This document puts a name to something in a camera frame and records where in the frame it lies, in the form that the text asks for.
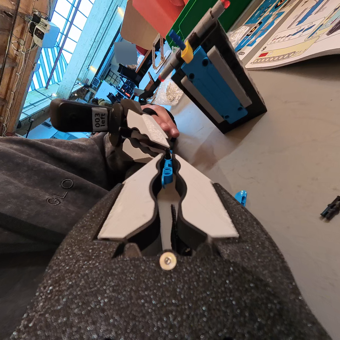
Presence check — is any instruction booklet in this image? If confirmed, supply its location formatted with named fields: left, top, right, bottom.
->
left=246, top=0, right=340, bottom=70

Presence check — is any orange plastic case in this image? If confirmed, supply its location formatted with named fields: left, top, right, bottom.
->
left=132, top=0, right=187, bottom=39

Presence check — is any blue grey axle assembly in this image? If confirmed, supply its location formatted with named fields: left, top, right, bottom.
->
left=161, top=150, right=175, bottom=188

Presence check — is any person's left hand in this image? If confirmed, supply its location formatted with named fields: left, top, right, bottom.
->
left=139, top=103, right=180, bottom=141

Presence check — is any black blue brick model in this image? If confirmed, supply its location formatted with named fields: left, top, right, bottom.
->
left=157, top=0, right=267, bottom=134

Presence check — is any grey desk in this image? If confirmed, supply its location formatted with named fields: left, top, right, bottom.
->
left=169, top=51, right=340, bottom=340

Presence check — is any clear plastic bag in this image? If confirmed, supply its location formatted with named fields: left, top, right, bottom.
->
left=155, top=79, right=185, bottom=108

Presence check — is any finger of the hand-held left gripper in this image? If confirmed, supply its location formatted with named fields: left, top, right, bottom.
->
left=121, top=139, right=161, bottom=165
left=126, top=109, right=171, bottom=150

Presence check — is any black connector pin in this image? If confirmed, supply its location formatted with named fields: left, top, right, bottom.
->
left=320, top=195, right=340, bottom=220

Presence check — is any person's left forearm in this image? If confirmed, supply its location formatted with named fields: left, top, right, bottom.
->
left=80, top=132, right=131, bottom=192

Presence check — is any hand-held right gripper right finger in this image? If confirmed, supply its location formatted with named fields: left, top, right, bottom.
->
left=173, top=155, right=240, bottom=247

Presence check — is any ceiling mounted device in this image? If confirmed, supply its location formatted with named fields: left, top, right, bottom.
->
left=29, top=11, right=60, bottom=49

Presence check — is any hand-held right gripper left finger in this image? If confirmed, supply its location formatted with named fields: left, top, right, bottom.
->
left=97, top=154, right=165, bottom=247

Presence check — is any blue sticker sheet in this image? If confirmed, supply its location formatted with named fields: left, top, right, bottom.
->
left=233, top=0, right=290, bottom=53

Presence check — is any blue curved brick panel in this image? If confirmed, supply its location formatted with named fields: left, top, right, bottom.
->
left=233, top=189, right=248, bottom=208

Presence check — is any green plastic bin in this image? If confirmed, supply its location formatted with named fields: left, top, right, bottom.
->
left=166, top=0, right=256, bottom=48

